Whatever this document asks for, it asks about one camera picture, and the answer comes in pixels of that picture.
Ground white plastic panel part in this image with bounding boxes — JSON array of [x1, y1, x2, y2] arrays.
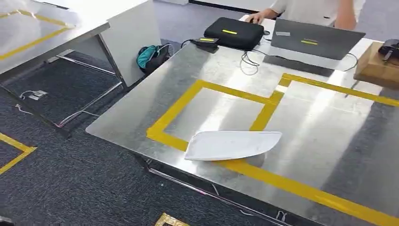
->
[[184, 130, 283, 162]]

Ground yellow bench tape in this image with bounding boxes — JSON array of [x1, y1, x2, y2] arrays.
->
[[145, 73, 399, 226]]

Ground black power brick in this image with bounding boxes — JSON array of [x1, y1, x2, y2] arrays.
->
[[190, 37, 220, 54]]

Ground teal black backpack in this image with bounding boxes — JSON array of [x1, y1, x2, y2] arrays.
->
[[136, 43, 174, 75]]

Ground black zip case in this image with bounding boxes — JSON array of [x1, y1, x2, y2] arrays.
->
[[204, 17, 265, 51]]

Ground steel work bench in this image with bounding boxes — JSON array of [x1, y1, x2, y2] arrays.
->
[[86, 14, 399, 226]]

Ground grey laptop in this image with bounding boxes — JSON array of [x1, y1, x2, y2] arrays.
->
[[270, 18, 367, 61]]

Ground person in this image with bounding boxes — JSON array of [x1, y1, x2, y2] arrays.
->
[[244, 0, 367, 32]]

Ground white floor power strip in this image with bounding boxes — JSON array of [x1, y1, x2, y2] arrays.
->
[[19, 89, 48, 101]]

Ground steel side table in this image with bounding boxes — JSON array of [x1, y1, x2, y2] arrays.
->
[[0, 0, 163, 138]]

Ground yellow side table tape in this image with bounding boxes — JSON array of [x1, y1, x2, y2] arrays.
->
[[0, 9, 76, 62]]

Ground cardboard box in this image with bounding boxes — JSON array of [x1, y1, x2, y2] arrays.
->
[[353, 41, 399, 90]]

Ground black bench cable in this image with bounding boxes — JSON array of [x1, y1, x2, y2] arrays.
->
[[239, 48, 272, 76]]

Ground black laptop cable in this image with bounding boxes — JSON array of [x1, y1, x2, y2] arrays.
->
[[342, 52, 359, 73]]

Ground black strapped device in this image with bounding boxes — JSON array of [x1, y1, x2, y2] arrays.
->
[[377, 39, 399, 62]]

